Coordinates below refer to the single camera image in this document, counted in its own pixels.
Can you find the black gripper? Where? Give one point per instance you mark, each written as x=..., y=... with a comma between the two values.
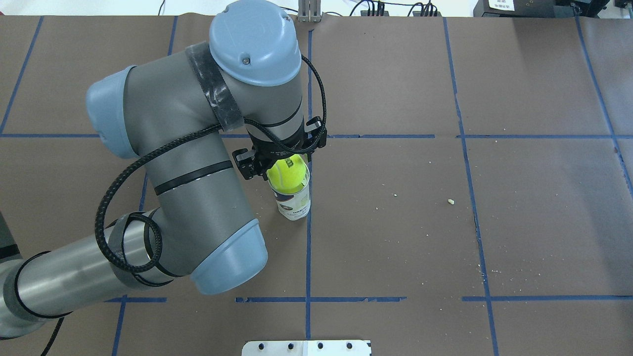
x=273, y=149

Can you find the aluminium frame post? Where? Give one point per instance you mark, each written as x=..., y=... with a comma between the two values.
x=310, y=11

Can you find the black box under laptop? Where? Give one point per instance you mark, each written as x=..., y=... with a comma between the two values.
x=538, y=8

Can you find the yellow tennis ball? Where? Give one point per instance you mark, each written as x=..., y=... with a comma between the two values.
x=287, y=180

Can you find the white pedestal column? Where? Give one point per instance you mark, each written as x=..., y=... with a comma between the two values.
x=307, y=348

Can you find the tennis ball can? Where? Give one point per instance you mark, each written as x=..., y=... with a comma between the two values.
x=295, y=206

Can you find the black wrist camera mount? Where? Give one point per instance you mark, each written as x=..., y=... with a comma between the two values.
x=316, y=133

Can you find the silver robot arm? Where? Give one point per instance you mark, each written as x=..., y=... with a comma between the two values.
x=193, y=122

